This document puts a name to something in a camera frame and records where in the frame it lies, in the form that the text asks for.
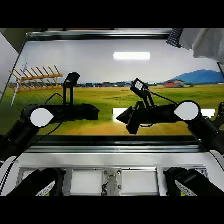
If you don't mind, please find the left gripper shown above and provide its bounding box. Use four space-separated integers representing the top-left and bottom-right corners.
76 103 101 121

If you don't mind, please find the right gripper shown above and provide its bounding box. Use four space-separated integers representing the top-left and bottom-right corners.
115 101 152 135

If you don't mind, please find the checked shirt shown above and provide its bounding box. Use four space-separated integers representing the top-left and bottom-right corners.
165 27 185 48

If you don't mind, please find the grey garment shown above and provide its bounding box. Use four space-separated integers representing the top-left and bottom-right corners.
178 27 224 64

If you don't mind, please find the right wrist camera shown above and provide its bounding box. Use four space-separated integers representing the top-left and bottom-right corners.
129 77 156 108

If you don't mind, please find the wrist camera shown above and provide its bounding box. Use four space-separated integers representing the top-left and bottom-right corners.
129 77 156 108
62 71 81 106

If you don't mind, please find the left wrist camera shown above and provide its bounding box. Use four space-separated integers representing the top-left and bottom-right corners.
62 71 81 106

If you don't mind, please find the black cable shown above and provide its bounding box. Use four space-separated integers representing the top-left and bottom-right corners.
148 90 180 107
44 92 65 107

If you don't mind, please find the silver frame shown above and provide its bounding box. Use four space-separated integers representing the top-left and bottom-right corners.
0 28 224 197

